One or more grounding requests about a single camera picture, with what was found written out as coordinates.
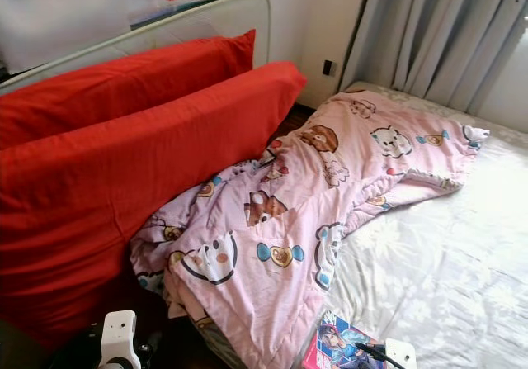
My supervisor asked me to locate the bed with pale floral sheet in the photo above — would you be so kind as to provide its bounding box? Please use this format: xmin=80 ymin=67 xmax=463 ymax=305
xmin=190 ymin=80 xmax=528 ymax=369

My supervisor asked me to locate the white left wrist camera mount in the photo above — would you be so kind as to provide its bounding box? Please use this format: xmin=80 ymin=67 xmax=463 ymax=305
xmin=101 ymin=310 xmax=138 ymax=369

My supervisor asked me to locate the grey-green quilted mattress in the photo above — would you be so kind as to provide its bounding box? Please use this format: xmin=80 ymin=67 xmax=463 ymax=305
xmin=0 ymin=0 xmax=271 ymax=93

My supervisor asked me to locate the grey pleated curtain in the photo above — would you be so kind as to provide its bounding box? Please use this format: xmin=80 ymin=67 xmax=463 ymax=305
xmin=340 ymin=0 xmax=528 ymax=135

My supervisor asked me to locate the large red cushion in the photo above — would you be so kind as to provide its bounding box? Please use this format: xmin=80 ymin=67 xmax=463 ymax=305
xmin=0 ymin=29 xmax=257 ymax=149
xmin=0 ymin=60 xmax=308 ymax=349

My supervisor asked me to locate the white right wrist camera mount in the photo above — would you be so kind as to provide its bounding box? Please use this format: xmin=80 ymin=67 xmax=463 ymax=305
xmin=384 ymin=338 xmax=417 ymax=369

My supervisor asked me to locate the colourful anime comic book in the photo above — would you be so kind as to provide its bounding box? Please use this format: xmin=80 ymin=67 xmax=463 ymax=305
xmin=301 ymin=310 xmax=389 ymax=369

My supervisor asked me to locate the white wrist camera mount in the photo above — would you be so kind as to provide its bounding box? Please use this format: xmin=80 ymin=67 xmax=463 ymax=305
xmin=384 ymin=338 xmax=417 ymax=369
xmin=101 ymin=310 xmax=138 ymax=369

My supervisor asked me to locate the pink cartoon print blanket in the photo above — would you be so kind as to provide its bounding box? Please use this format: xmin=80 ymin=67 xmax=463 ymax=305
xmin=130 ymin=90 xmax=490 ymax=369

